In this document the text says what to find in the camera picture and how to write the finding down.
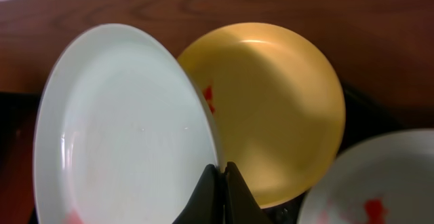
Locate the yellow plate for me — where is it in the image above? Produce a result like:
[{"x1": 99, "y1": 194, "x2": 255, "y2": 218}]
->
[{"x1": 178, "y1": 22, "x2": 345, "y2": 208}]

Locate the rectangular brown tray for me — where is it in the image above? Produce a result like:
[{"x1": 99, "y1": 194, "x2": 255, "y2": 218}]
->
[{"x1": 1, "y1": 92, "x2": 41, "y2": 224}]

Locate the light blue plate front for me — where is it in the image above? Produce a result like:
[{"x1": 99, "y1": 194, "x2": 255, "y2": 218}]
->
[{"x1": 33, "y1": 24, "x2": 218, "y2": 223}]

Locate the light blue plate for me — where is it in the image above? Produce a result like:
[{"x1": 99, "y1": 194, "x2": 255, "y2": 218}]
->
[
  {"x1": 33, "y1": 24, "x2": 218, "y2": 223},
  {"x1": 298, "y1": 129, "x2": 433, "y2": 224}
]

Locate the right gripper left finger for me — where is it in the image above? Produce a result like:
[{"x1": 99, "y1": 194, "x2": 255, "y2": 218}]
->
[{"x1": 173, "y1": 164, "x2": 224, "y2": 224}]

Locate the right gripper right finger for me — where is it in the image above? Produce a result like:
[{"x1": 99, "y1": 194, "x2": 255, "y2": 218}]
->
[{"x1": 224, "y1": 162, "x2": 272, "y2": 224}]

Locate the round black tray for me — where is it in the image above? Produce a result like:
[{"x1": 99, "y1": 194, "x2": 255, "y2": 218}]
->
[{"x1": 262, "y1": 84, "x2": 404, "y2": 224}]

